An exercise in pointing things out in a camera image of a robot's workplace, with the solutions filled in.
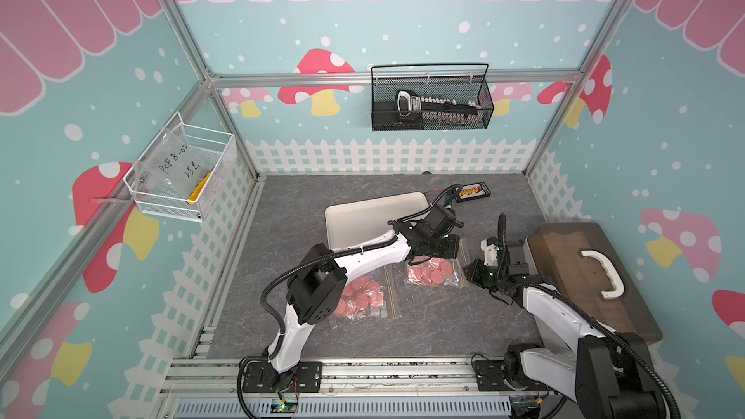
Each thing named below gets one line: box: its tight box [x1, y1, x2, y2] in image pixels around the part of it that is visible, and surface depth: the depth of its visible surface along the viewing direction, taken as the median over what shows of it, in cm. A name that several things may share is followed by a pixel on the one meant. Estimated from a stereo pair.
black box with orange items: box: [453, 181, 492, 203], surface depth 115 cm
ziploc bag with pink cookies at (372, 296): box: [331, 263, 403, 324], surface depth 87 cm
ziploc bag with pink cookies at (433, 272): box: [406, 255, 461, 289], surface depth 90 cm
